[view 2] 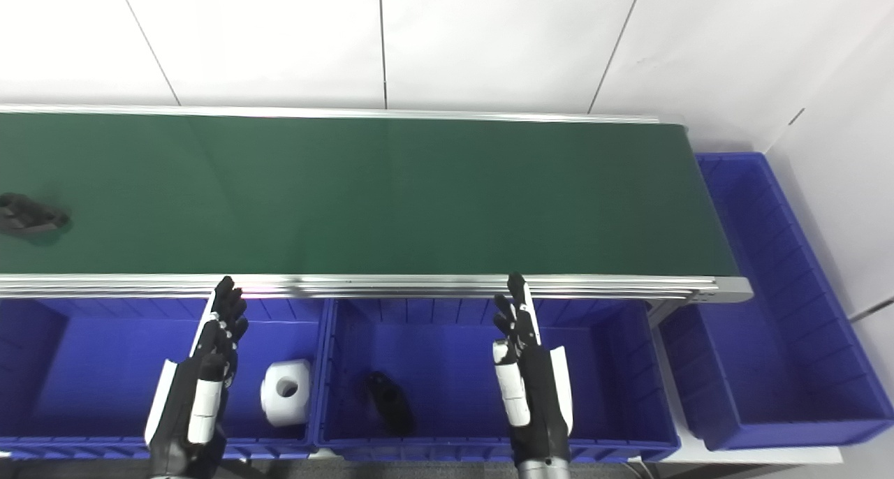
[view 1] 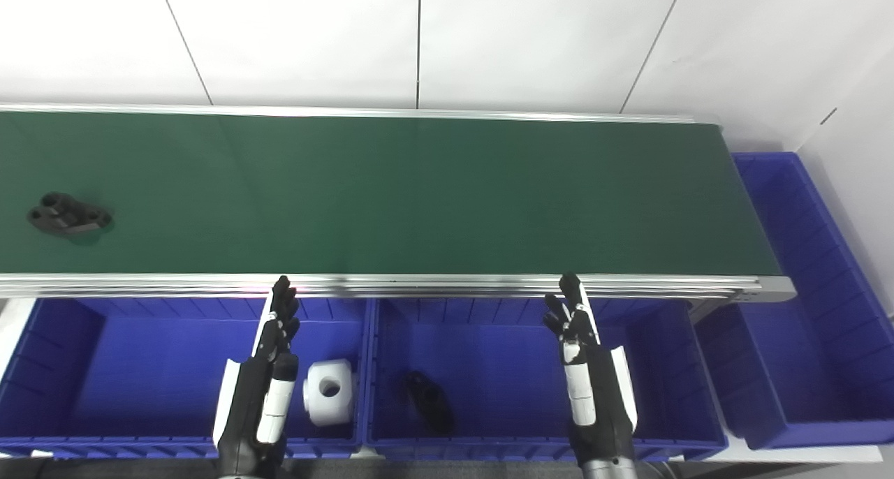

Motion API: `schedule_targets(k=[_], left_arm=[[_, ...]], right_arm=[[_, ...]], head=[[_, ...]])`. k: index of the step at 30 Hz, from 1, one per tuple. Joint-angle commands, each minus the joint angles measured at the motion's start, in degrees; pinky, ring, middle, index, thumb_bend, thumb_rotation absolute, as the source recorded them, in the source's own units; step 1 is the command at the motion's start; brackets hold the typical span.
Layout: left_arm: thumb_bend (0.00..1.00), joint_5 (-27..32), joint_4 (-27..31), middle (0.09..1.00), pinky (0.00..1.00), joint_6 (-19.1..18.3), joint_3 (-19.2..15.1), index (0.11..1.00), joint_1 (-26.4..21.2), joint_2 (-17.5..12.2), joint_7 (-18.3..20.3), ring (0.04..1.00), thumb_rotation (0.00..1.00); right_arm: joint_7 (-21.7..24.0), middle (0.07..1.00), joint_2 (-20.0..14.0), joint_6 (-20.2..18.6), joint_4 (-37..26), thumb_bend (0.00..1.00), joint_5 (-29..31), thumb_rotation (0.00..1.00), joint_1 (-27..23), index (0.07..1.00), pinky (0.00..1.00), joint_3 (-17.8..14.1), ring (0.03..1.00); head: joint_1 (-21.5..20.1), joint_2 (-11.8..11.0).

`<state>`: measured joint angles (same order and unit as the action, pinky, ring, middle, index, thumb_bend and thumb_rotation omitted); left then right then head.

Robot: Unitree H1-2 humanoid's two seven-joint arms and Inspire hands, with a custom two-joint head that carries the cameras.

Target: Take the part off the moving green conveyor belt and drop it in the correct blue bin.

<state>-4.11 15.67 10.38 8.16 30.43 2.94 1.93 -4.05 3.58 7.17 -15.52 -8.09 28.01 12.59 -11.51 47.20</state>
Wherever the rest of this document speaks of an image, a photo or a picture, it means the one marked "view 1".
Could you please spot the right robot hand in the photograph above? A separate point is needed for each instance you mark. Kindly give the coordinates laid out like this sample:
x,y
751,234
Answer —
x,y
594,395

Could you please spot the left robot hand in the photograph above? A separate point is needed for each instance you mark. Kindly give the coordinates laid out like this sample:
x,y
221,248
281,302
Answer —
x,y
251,402

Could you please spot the black flange part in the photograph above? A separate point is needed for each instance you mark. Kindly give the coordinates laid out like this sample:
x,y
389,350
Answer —
x,y
66,217
431,403

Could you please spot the blue plastic bin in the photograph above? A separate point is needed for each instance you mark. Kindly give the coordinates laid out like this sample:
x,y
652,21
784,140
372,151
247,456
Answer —
x,y
140,374
510,367
810,325

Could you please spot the white block part with hole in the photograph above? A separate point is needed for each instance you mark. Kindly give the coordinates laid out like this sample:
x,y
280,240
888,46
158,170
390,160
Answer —
x,y
342,402

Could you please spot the green conveyor belt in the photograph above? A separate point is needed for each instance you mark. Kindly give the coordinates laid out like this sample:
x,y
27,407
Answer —
x,y
433,283
419,193

